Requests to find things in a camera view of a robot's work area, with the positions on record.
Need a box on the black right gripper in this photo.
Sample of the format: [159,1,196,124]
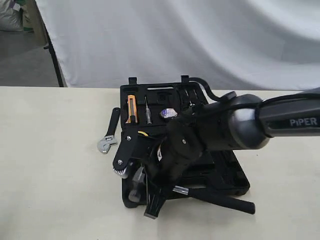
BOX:
[130,112,208,220]

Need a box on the adjustable wrench black handle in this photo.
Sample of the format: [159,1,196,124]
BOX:
[97,107,121,154]

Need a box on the black electrical tape roll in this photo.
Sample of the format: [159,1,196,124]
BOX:
[159,108,178,120]

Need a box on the claw hammer black grip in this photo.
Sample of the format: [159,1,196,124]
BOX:
[128,166,256,216]

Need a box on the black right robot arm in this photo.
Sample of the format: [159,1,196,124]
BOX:
[142,88,320,219]

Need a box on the black plastic tool case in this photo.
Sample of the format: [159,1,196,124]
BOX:
[120,77,250,209]

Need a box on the yellow tape measure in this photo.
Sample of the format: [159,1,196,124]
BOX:
[138,131,149,137]

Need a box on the clear test pen screwdriver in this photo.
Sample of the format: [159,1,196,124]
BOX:
[144,96,152,124]

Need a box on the orange utility knife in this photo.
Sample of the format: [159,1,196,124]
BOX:
[125,94,138,124]

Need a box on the black backdrop stand pole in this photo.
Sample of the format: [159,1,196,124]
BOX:
[39,10,65,88]

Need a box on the white backdrop cloth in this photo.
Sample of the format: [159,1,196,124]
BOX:
[37,0,320,90]

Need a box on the white sack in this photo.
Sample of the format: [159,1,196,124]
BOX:
[0,0,34,33]

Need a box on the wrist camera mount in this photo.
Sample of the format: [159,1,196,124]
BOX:
[112,128,139,179]

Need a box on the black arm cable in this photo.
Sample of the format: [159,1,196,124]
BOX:
[187,77,226,103]

